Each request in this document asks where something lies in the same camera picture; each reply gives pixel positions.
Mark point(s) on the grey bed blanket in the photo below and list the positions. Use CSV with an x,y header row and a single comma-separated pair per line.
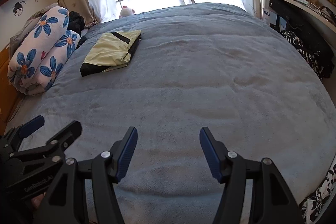
x,y
206,65

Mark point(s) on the black clothing pile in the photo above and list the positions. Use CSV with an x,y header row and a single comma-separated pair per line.
x,y
77,24

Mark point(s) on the cartoon face wall sticker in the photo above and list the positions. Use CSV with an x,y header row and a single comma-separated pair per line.
x,y
18,8

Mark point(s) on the white pink plush toy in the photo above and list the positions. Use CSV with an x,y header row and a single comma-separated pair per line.
x,y
126,11

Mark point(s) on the lower floral rolled quilt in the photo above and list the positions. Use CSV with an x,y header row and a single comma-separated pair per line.
x,y
53,62

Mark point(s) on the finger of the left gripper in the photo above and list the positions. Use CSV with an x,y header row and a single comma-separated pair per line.
x,y
31,126
65,137

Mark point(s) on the black white patterned cloth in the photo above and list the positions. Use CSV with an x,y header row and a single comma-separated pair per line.
x,y
313,206

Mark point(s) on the person's left hand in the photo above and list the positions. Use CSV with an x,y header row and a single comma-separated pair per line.
x,y
36,201

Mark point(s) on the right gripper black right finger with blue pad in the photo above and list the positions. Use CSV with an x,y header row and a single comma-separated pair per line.
x,y
272,200

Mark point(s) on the yellow and black hooded jacket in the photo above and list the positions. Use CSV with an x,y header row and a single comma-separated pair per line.
x,y
113,50

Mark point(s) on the floral rolled quilt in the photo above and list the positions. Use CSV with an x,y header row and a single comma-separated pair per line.
x,y
25,61
53,62

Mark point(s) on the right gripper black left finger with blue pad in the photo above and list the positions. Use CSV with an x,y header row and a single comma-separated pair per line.
x,y
65,200

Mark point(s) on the upper floral rolled quilt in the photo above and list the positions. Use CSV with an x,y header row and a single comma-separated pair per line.
x,y
25,61

